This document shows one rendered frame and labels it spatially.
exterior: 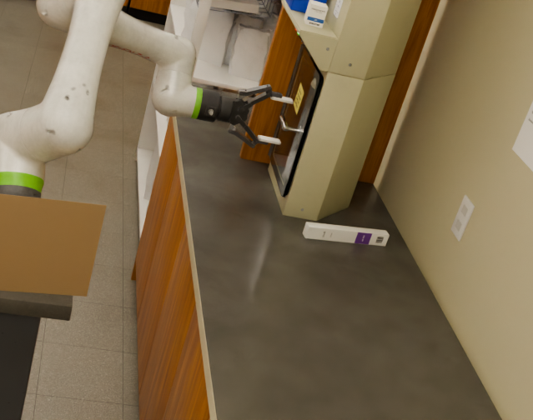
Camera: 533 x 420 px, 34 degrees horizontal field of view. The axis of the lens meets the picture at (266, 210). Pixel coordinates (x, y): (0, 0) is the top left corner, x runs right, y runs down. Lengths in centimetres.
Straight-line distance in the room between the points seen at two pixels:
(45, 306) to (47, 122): 41
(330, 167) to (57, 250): 97
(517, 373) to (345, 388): 42
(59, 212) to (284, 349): 61
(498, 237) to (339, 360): 55
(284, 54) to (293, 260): 75
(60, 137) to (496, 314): 115
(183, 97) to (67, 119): 66
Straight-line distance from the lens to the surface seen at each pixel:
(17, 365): 223
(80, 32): 212
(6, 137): 210
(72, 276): 205
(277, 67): 290
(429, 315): 245
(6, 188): 207
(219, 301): 219
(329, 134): 260
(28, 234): 198
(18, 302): 204
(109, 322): 366
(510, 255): 229
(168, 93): 256
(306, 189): 267
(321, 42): 250
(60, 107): 199
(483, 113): 256
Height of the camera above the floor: 210
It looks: 25 degrees down
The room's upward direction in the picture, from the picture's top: 17 degrees clockwise
